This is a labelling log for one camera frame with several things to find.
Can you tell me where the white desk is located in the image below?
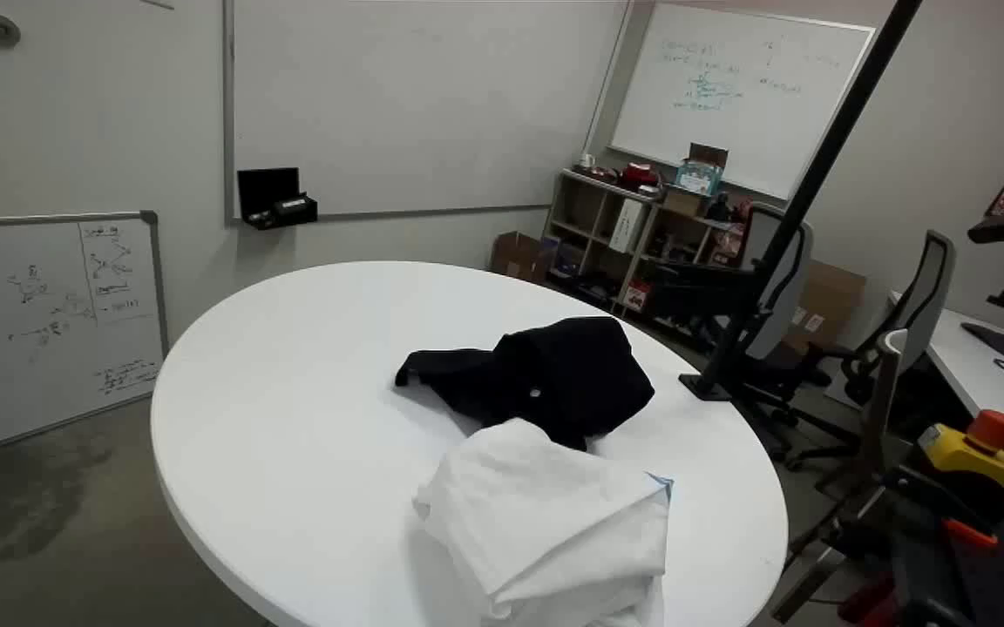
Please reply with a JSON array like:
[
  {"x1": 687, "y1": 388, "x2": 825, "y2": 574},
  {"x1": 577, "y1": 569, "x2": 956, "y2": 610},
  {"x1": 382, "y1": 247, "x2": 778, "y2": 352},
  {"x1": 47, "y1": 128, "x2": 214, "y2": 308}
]
[{"x1": 925, "y1": 302, "x2": 1004, "y2": 466}]

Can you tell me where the black cloth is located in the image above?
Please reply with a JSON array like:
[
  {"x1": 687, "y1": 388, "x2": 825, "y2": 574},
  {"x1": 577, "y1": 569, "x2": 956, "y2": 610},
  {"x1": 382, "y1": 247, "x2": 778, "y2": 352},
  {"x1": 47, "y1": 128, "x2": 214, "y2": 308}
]
[{"x1": 389, "y1": 315, "x2": 660, "y2": 452}]

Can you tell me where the wooden cube shelf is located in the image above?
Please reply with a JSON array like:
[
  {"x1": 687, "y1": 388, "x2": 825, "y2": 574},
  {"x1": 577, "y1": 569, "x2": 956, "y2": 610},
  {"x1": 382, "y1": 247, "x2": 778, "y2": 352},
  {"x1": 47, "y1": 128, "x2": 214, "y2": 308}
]
[{"x1": 544, "y1": 163, "x2": 759, "y2": 324}]

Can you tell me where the blue box on shelf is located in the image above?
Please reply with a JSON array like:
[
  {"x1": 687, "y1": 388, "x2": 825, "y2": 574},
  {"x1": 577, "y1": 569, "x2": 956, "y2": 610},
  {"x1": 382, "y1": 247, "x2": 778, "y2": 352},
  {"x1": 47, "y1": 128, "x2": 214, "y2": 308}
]
[{"x1": 668, "y1": 153, "x2": 727, "y2": 206}]

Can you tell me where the black marker holder box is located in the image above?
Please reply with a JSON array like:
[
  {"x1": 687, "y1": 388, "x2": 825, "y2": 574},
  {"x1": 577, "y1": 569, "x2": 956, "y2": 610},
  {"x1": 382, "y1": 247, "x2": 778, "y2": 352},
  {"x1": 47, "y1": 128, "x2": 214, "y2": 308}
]
[{"x1": 233, "y1": 163, "x2": 322, "y2": 232}]

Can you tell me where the yellow emergency stop box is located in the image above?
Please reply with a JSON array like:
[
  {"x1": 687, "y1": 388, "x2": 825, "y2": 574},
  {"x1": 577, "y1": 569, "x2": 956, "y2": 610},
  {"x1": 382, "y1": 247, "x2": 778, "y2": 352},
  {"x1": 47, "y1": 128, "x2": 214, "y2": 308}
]
[{"x1": 916, "y1": 408, "x2": 1004, "y2": 510}]

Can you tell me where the large blank whiteboard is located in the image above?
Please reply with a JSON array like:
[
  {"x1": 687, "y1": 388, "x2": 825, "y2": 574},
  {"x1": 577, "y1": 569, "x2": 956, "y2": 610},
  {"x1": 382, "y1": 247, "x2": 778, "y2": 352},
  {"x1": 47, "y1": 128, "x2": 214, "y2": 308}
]
[{"x1": 218, "y1": 0, "x2": 634, "y2": 225}]

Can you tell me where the grey back office chair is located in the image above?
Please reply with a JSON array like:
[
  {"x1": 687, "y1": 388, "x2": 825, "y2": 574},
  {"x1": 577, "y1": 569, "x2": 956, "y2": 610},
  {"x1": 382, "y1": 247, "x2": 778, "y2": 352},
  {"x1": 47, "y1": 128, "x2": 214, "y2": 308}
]
[{"x1": 835, "y1": 225, "x2": 957, "y2": 471}]

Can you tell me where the whiteboard with green writing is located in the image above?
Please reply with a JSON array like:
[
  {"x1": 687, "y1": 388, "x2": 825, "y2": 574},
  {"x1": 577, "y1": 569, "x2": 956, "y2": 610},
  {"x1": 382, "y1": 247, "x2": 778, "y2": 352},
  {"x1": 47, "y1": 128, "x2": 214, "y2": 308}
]
[{"x1": 608, "y1": 0, "x2": 878, "y2": 206}]

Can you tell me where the brown cardboard box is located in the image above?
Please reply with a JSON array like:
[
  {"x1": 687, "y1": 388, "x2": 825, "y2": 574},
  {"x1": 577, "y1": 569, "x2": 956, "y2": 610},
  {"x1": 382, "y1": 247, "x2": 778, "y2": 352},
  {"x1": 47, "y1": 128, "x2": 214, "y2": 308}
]
[{"x1": 488, "y1": 229, "x2": 561, "y2": 287}]

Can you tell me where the black mesh office chair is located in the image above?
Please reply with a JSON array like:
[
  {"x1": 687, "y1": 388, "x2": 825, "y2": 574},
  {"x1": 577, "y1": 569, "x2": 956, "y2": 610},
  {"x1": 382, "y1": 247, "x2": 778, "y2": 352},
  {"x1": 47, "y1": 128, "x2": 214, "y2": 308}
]
[{"x1": 651, "y1": 206, "x2": 864, "y2": 466}]

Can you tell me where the white cloth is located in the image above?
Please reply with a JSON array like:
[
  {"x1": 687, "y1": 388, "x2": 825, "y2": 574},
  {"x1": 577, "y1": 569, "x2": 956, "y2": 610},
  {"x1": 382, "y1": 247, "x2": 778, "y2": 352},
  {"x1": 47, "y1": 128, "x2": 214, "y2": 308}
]
[{"x1": 408, "y1": 415, "x2": 676, "y2": 627}]

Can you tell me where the flat leaning cardboard box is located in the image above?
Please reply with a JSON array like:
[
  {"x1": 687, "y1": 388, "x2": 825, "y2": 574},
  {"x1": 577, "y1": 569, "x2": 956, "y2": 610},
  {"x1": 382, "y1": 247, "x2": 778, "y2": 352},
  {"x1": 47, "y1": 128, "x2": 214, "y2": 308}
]
[{"x1": 781, "y1": 259, "x2": 868, "y2": 359}]

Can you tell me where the red object on shelf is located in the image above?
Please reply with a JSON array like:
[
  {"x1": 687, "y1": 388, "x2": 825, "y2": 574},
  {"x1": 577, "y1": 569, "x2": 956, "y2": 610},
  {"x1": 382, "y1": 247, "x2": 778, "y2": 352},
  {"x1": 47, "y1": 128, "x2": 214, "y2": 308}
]
[{"x1": 620, "y1": 159, "x2": 662, "y2": 196}]

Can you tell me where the orange handled bar clamp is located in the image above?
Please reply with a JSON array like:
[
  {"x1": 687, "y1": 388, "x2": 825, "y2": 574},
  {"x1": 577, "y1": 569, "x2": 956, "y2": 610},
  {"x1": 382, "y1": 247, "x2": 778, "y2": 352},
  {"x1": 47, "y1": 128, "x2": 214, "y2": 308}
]
[
  {"x1": 873, "y1": 483, "x2": 1004, "y2": 556},
  {"x1": 767, "y1": 543, "x2": 904, "y2": 627}
]

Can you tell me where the small whiteboard with black sketches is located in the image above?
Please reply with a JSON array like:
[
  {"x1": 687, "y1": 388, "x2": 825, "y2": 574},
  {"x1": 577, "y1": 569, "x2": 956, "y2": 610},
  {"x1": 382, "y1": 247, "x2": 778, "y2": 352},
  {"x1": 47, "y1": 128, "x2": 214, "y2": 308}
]
[{"x1": 0, "y1": 206, "x2": 171, "y2": 466}]

